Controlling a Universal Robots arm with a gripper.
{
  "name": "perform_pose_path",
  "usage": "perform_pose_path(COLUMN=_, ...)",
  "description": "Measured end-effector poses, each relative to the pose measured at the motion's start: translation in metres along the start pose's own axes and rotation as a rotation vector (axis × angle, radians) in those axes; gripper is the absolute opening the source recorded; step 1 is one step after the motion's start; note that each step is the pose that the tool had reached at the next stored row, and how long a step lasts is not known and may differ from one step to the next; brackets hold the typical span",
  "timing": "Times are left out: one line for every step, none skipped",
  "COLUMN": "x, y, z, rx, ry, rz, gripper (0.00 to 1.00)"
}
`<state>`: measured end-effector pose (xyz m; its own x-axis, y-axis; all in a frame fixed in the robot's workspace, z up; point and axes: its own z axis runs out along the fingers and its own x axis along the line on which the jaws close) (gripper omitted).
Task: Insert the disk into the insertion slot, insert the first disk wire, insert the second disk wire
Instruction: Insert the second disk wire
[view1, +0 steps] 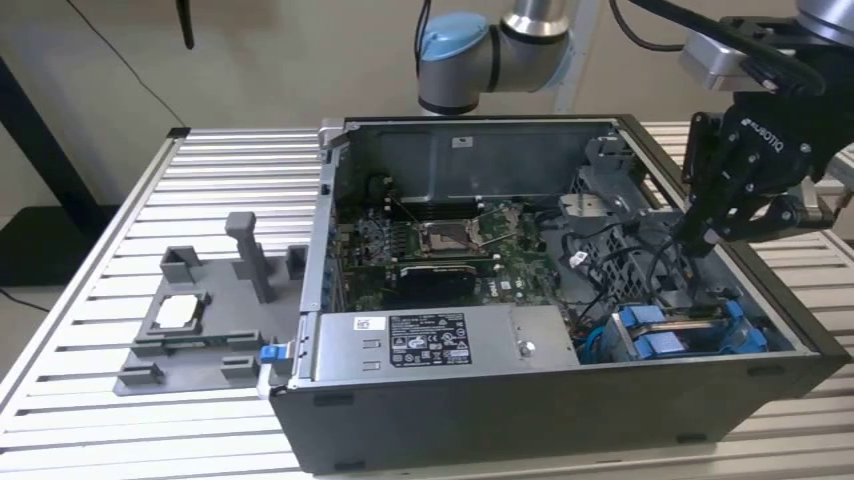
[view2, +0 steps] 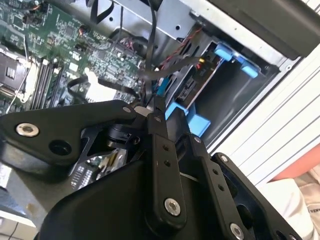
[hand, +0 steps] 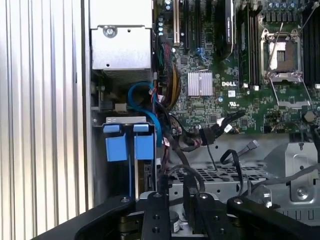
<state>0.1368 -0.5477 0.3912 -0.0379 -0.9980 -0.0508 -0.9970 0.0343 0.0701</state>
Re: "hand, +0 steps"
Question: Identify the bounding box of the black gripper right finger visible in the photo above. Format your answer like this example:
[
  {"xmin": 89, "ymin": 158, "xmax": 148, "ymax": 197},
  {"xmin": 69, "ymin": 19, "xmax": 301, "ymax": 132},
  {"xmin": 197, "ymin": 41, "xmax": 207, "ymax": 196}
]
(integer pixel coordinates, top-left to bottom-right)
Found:
[{"xmin": 193, "ymin": 192, "xmax": 320, "ymax": 240}]

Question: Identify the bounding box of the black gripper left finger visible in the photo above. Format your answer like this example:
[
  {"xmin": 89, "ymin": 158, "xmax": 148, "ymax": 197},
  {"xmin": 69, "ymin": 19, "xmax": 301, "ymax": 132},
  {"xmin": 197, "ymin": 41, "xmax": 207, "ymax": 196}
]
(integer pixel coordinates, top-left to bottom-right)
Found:
[{"xmin": 31, "ymin": 191, "xmax": 172, "ymax": 240}]

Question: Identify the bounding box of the black disk wire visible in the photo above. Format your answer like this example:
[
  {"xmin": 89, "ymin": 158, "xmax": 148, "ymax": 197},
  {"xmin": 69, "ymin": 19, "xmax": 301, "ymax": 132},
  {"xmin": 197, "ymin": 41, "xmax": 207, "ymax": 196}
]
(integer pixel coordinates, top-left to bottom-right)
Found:
[{"xmin": 164, "ymin": 164, "xmax": 207, "ymax": 226}]

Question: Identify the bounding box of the hard disk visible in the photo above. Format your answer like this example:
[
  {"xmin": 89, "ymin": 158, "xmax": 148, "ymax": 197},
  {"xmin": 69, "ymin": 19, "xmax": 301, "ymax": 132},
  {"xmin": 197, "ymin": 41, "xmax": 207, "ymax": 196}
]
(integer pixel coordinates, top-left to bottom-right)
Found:
[{"xmin": 102, "ymin": 123, "xmax": 157, "ymax": 201}]

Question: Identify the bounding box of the grey metal disk bay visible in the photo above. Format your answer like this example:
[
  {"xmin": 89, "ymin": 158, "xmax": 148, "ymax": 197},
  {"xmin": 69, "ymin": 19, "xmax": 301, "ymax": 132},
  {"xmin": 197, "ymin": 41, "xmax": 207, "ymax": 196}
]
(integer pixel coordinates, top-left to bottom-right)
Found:
[{"xmin": 91, "ymin": 116, "xmax": 161, "ymax": 203}]

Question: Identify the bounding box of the black open PC case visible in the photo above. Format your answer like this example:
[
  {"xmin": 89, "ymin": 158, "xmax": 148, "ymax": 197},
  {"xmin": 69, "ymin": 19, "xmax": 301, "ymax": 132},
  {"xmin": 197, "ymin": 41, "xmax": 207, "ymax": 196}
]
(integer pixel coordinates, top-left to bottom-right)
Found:
[{"xmin": 79, "ymin": 0, "xmax": 320, "ymax": 240}]

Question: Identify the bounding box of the green motherboard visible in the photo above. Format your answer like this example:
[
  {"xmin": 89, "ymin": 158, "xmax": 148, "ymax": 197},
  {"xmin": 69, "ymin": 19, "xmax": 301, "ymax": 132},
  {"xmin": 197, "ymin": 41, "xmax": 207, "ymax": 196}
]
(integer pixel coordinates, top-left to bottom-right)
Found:
[{"xmin": 152, "ymin": 0, "xmax": 320, "ymax": 135}]

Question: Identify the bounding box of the silver ribbed heat sink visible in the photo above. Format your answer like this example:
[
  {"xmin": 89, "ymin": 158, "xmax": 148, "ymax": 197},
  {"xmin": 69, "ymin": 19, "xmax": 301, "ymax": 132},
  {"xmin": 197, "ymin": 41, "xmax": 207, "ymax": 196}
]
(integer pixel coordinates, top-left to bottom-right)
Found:
[{"xmin": 187, "ymin": 70, "xmax": 214, "ymax": 97}]

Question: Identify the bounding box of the metal socket cover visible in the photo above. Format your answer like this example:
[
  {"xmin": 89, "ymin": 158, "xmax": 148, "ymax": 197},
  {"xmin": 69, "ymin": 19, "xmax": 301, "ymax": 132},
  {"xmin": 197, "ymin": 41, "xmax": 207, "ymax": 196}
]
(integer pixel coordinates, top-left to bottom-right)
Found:
[{"xmin": 267, "ymin": 72, "xmax": 313, "ymax": 109}]

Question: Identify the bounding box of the silver power supply unit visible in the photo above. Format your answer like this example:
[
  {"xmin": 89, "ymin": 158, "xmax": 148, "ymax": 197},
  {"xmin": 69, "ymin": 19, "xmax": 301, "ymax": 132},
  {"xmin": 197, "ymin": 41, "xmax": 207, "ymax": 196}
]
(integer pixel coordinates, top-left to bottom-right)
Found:
[{"xmin": 89, "ymin": 0, "xmax": 154, "ymax": 78}]

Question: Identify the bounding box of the green RAM stick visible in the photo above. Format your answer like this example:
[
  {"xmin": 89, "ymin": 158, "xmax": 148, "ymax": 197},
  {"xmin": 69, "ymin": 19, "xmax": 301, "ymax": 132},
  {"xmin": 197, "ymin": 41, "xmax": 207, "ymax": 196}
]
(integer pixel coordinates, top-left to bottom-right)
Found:
[{"xmin": 239, "ymin": 21, "xmax": 251, "ymax": 86}]

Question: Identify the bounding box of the CPU socket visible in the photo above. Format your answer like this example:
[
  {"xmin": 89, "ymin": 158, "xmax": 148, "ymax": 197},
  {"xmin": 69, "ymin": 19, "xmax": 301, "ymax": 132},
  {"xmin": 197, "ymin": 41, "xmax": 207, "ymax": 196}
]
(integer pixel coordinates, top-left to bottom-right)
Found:
[{"xmin": 259, "ymin": 27, "xmax": 303, "ymax": 77}]

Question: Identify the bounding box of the thin metal locking lever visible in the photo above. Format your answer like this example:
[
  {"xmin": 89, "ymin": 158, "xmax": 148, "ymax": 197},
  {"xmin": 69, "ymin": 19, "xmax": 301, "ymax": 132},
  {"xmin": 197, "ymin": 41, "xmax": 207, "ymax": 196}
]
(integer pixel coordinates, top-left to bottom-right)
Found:
[
  {"xmin": 267, "ymin": 22, "xmax": 284, "ymax": 75},
  {"xmin": 301, "ymin": 2, "xmax": 320, "ymax": 30}
]

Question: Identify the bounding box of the black graphics card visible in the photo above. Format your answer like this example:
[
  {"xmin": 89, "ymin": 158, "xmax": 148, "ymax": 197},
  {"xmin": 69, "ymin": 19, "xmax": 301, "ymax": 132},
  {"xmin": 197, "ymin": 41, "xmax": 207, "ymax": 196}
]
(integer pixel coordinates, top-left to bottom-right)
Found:
[{"xmin": 219, "ymin": 0, "xmax": 237, "ymax": 62}]

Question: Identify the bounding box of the black wire flat connector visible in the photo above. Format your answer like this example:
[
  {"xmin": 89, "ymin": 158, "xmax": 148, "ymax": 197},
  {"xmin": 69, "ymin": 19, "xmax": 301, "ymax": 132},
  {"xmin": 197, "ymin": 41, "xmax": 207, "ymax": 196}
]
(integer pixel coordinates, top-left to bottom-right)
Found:
[{"xmin": 219, "ymin": 139, "xmax": 259, "ymax": 201}]

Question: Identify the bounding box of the grey thick cable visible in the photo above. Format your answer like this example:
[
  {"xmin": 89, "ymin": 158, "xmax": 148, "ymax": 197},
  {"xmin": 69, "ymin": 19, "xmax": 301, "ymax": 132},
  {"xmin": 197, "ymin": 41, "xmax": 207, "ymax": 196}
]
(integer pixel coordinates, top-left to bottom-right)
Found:
[{"xmin": 247, "ymin": 163, "xmax": 320, "ymax": 196}]

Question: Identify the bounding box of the blue flat data cable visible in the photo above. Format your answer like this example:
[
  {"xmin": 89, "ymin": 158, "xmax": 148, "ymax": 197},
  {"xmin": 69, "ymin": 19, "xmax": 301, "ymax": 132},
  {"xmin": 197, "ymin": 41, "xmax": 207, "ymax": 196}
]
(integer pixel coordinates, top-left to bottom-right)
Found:
[{"xmin": 128, "ymin": 82, "xmax": 162, "ymax": 151}]

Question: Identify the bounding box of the silver metal bracket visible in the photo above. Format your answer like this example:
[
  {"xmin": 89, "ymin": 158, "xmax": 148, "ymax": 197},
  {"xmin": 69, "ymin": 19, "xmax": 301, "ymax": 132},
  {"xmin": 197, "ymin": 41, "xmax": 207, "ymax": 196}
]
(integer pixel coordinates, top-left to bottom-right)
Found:
[{"xmin": 287, "ymin": 142, "xmax": 320, "ymax": 202}]

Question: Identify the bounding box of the black wire wide connector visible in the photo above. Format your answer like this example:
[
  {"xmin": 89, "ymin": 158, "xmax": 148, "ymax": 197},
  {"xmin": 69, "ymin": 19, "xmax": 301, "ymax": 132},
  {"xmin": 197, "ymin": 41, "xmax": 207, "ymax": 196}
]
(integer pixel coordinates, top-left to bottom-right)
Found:
[{"xmin": 199, "ymin": 111, "xmax": 247, "ymax": 146}]

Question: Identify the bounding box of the coloured power wire bundle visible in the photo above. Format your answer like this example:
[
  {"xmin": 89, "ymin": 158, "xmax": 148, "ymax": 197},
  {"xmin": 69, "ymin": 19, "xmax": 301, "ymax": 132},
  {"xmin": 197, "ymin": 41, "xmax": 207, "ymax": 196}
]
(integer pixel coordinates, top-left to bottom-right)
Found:
[{"xmin": 156, "ymin": 42, "xmax": 181, "ymax": 111}]

